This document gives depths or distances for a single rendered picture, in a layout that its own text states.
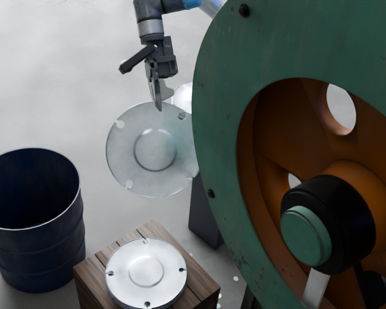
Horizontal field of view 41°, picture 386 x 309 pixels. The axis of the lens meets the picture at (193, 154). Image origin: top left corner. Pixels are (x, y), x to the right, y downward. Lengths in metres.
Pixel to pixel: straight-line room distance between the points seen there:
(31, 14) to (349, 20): 3.45
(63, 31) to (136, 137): 2.36
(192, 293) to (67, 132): 1.41
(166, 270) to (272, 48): 1.22
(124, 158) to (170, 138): 0.15
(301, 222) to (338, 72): 0.24
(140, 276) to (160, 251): 0.13
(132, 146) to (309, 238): 0.80
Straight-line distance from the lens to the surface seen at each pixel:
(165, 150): 1.51
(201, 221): 2.36
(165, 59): 1.48
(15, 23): 3.93
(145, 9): 1.50
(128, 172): 1.52
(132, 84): 3.26
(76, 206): 2.04
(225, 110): 1.00
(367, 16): 0.69
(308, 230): 0.82
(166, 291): 1.86
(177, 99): 2.74
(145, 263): 1.91
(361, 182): 0.86
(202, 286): 1.92
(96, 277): 1.94
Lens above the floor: 2.00
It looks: 45 degrees down
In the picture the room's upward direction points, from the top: 5 degrees clockwise
